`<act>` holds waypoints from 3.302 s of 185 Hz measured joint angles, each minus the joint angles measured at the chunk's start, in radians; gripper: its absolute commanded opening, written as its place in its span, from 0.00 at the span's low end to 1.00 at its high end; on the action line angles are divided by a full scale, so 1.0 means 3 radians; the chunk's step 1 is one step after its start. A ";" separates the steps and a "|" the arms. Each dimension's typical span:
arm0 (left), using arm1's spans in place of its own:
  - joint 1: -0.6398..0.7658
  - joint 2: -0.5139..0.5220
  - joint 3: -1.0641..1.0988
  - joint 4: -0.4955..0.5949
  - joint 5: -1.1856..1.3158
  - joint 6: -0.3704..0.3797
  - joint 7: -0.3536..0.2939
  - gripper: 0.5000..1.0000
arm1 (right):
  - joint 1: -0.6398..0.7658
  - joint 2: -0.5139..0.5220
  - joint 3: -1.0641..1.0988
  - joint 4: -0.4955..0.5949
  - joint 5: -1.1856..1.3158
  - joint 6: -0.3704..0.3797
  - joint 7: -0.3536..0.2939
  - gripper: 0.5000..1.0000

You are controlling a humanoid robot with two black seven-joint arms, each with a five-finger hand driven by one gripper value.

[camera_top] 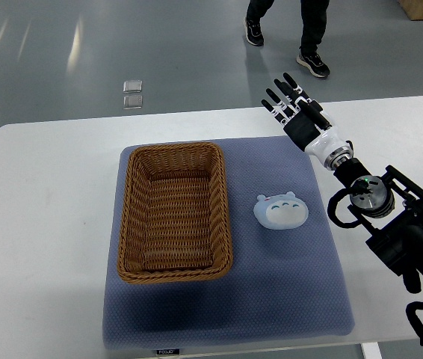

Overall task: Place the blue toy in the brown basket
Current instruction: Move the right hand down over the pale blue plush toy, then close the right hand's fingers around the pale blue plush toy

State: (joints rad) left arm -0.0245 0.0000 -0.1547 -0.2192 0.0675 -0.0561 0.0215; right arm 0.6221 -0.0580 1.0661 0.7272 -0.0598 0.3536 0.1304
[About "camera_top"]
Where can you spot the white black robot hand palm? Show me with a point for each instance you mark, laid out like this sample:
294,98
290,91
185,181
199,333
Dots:
324,144

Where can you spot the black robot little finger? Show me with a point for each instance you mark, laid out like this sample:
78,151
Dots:
275,113

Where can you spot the blue white plush toy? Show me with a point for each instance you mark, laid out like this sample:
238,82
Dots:
280,211

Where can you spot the metal floor plate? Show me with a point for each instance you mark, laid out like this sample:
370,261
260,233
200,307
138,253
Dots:
132,86
132,101

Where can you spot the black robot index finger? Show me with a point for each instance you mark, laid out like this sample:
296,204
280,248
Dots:
296,87

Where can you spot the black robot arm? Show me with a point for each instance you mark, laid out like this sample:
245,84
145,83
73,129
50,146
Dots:
389,207

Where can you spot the person leg shoe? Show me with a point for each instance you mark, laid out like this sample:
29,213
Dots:
252,22
314,18

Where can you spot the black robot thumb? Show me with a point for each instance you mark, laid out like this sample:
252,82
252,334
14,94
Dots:
313,111

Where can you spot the person left leg shoe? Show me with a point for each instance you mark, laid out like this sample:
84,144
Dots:
252,22

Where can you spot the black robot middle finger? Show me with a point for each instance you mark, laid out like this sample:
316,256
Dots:
288,92

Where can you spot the blue padded mat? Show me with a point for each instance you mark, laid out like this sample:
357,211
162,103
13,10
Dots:
283,284

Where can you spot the lower metal floor plate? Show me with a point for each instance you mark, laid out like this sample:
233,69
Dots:
132,101

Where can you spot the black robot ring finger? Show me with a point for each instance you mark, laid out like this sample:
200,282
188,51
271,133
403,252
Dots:
287,110

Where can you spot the white table leg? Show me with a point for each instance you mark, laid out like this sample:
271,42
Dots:
371,350

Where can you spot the upper metal floor plate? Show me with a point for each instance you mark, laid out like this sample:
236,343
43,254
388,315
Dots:
132,86

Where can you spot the brown wicker basket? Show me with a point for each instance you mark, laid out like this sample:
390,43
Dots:
175,216

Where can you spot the person right leg shoe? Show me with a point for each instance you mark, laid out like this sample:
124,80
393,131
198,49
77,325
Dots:
314,18

